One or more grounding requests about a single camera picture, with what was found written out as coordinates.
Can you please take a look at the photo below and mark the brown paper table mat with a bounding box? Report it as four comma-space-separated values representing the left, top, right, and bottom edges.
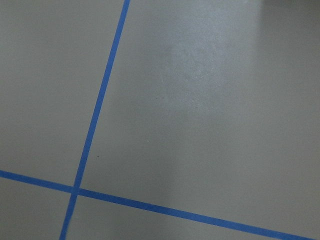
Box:
0, 0, 320, 240

